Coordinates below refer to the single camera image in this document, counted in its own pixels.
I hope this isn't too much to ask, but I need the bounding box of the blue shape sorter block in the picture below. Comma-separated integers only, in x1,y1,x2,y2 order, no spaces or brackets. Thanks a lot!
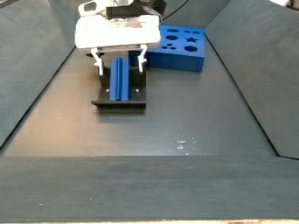
144,25,205,72

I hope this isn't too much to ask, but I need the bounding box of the blue star prism object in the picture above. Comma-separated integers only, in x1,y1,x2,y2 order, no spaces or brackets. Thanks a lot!
109,58,129,102

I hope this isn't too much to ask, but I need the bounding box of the dark curved fixture stand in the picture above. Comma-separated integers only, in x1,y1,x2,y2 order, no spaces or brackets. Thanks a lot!
90,57,145,108

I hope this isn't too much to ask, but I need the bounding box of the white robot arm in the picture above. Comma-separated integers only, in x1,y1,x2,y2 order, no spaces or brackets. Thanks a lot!
74,0,167,74

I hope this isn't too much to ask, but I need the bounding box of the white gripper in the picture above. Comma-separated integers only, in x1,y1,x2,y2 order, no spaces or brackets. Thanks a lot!
74,15,161,76

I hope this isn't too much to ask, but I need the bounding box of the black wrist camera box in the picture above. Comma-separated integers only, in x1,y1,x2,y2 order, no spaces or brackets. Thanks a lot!
106,0,167,19

